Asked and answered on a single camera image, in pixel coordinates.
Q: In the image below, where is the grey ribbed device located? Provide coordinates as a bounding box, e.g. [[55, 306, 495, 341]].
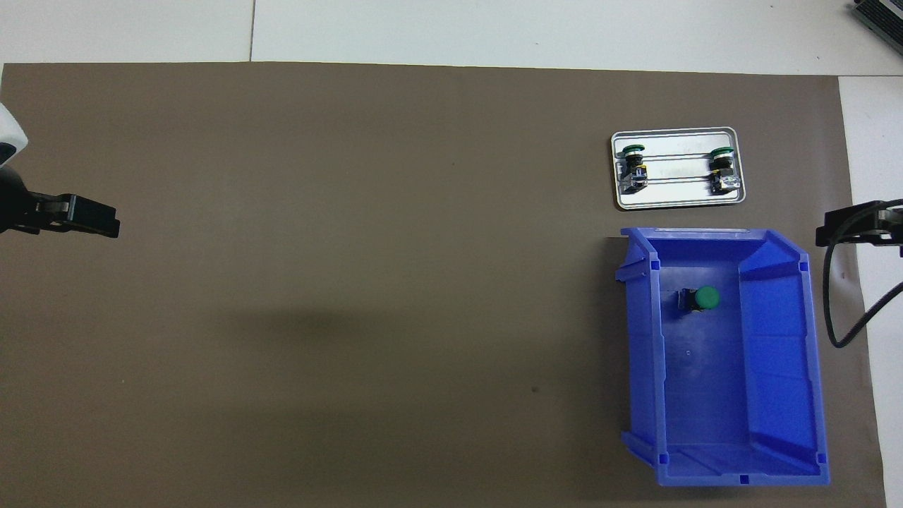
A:
[[850, 0, 903, 50]]

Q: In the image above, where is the brown table mat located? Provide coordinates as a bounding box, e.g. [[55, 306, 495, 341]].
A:
[[0, 62, 887, 508]]

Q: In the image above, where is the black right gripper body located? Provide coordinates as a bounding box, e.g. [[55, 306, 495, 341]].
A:
[[882, 200, 903, 248]]

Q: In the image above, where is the green push button switch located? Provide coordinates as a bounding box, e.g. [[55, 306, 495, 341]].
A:
[[676, 285, 722, 316], [616, 143, 650, 193], [708, 146, 741, 196]]

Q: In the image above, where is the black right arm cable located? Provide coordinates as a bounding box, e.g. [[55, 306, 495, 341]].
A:
[[822, 201, 903, 349]]

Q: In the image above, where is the grey metal tray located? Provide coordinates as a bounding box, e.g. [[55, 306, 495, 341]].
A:
[[610, 126, 747, 211]]

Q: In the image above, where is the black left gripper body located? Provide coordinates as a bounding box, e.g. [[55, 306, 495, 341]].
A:
[[0, 168, 36, 235]]

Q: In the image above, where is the blue plastic storage bin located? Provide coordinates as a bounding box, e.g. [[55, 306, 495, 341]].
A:
[[615, 226, 831, 488]]

